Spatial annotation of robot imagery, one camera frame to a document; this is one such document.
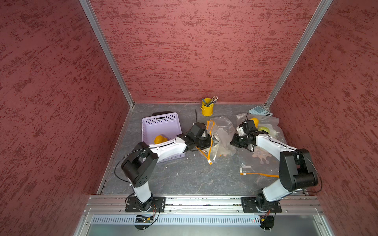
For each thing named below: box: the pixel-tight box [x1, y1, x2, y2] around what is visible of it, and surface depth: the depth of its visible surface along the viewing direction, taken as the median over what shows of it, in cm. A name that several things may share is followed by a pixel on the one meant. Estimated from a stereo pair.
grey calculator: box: [248, 105, 274, 117], surface depth 116 cm
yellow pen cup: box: [200, 97, 215, 117], surface depth 112 cm
